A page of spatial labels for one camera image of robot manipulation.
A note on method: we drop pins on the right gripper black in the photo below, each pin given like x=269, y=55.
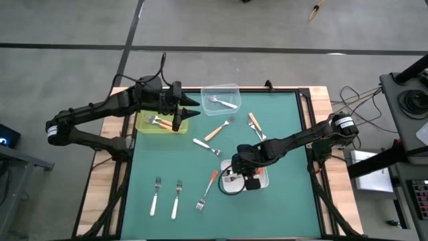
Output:
x=247, y=159

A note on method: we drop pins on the grey metal cart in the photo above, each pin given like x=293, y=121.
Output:
x=398, y=110

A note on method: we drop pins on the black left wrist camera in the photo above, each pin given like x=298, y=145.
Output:
x=148, y=86

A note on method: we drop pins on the grey metal bench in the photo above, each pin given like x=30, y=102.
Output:
x=20, y=157

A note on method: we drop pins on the clear plastic bin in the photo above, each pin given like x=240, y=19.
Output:
x=230, y=93

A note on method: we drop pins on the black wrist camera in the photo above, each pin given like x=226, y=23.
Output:
x=253, y=184
x=148, y=86

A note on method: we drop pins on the white box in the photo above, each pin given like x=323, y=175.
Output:
x=371, y=177

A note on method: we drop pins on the black table clamp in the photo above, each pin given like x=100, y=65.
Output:
x=268, y=85

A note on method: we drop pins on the white plastic bin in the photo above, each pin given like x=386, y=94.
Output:
x=262, y=183

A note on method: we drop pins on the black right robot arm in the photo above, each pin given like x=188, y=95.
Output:
x=301, y=137

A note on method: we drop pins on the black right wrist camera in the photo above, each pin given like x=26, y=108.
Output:
x=253, y=184

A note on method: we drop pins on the black aluminium rig frame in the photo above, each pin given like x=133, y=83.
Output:
x=305, y=97

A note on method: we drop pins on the yellow translucent plastic bin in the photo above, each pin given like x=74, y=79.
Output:
x=143, y=125

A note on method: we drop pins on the dark computer with blue light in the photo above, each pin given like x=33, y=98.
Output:
x=10, y=134

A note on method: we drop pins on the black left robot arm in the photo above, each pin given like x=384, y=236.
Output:
x=87, y=110

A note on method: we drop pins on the black pole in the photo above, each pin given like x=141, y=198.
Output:
x=413, y=69

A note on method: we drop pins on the green table mat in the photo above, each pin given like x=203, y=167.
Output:
x=234, y=217

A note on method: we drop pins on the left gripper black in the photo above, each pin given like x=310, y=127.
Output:
x=167, y=100

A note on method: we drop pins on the black stand beam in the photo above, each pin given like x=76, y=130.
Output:
x=374, y=162

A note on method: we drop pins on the small black floor item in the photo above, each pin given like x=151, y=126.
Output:
x=393, y=223

